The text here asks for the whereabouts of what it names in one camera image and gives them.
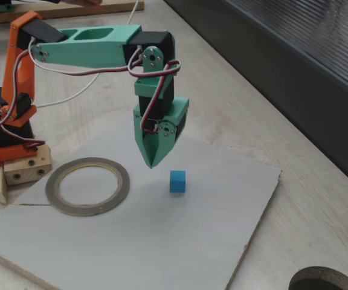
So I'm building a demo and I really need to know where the white laminated board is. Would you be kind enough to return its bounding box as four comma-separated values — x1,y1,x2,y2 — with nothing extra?
0,116,283,290

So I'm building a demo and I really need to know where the white USB cable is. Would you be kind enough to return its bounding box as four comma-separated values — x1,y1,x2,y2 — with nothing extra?
36,0,141,109

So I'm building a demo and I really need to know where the blue cube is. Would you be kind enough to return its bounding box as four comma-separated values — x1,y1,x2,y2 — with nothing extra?
169,170,187,194

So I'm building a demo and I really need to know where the red white black servo wire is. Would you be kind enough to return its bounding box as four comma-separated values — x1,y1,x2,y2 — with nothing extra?
127,59,182,134
0,102,47,150
0,36,39,126
28,45,143,80

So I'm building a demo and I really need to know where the grey ring of tape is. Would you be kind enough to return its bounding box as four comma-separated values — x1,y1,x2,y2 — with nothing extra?
45,156,131,217

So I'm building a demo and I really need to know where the long wooden plank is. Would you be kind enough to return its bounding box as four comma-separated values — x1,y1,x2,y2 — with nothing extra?
0,0,145,25

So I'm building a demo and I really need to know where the frosted glass desk partition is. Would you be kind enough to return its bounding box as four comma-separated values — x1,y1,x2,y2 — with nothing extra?
164,0,348,196

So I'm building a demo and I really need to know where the person's hand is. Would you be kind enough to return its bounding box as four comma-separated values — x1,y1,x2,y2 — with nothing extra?
51,0,102,7

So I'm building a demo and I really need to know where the wooden base block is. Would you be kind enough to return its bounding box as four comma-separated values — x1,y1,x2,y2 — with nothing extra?
3,144,53,185

